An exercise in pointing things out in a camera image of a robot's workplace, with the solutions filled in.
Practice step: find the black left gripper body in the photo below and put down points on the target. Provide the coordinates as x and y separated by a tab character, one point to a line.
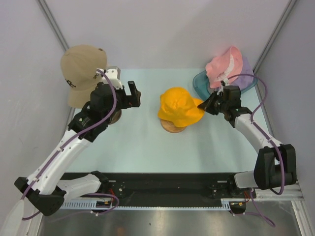
124	101

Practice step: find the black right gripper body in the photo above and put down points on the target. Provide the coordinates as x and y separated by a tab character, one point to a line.
221	105

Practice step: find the yellow bucket hat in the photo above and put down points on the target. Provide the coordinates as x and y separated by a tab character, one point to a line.
179	107

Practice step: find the pink bucket hat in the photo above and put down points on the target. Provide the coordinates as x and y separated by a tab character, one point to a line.
224	66

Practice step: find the tan baseball cap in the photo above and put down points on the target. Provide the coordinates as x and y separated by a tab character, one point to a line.
78	65

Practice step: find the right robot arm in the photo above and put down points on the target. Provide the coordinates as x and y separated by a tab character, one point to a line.
276	162

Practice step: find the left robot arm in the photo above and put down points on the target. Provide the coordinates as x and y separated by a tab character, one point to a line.
44	188

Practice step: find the teal plastic bin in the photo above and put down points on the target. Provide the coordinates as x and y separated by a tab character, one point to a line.
201	84

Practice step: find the purple hat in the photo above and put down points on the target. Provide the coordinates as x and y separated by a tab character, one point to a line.
243	73

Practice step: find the light wooden hat stand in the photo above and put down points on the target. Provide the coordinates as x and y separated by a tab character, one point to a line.
170	126

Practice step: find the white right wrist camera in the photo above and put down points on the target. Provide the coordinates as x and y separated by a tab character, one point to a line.
224	82

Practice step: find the white slotted cable duct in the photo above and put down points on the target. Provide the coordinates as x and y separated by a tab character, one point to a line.
105	204

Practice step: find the aluminium corner rail left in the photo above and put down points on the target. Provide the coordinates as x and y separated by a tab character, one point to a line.
47	13

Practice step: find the aluminium corner rail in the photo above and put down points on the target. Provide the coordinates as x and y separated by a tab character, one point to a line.
280	24
47	13

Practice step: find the aluminium corner rail right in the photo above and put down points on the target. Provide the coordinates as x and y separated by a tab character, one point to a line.
280	24

